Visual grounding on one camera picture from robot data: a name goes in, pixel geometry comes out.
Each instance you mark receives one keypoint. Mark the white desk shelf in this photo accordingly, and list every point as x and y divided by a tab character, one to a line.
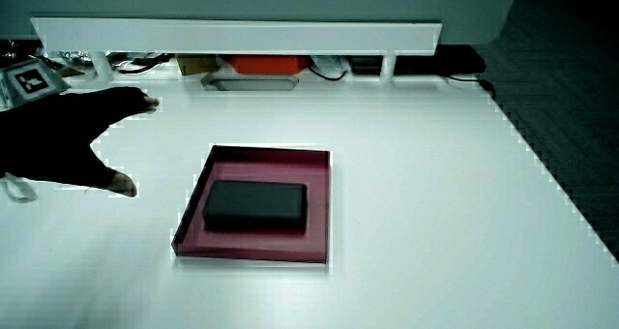
242	36

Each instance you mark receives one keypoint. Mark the orange box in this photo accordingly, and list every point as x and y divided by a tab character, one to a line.
267	64

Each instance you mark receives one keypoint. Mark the white plastic bag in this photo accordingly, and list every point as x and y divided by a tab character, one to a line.
329	64

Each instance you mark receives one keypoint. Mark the person's left hand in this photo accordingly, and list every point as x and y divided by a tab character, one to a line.
53	135

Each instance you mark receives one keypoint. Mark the maroon square plate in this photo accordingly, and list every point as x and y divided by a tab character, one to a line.
316	208

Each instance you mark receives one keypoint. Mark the clear plastic bag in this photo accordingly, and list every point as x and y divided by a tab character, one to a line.
72	58

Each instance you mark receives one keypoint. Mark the grey flat device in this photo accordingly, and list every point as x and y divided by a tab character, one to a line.
251	83

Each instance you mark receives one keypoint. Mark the black battery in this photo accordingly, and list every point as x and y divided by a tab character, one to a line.
256	204

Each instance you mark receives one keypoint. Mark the small black box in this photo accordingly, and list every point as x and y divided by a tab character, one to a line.
365	64

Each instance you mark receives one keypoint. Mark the brown cardboard box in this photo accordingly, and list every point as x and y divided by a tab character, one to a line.
196	64

